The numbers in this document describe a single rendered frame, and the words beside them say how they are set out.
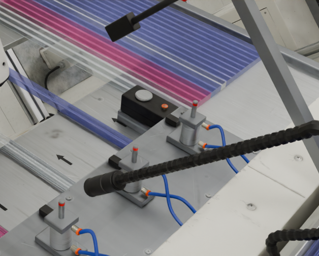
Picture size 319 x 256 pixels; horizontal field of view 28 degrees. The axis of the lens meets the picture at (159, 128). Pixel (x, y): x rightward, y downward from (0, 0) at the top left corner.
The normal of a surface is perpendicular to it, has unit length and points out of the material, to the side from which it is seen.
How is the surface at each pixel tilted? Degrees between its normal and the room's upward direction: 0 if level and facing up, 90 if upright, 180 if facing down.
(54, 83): 0
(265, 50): 90
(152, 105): 46
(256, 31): 90
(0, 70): 28
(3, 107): 0
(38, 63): 0
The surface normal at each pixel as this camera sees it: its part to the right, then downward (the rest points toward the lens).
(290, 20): 0.64, -0.22
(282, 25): -0.61, 0.45
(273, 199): 0.11, -0.77
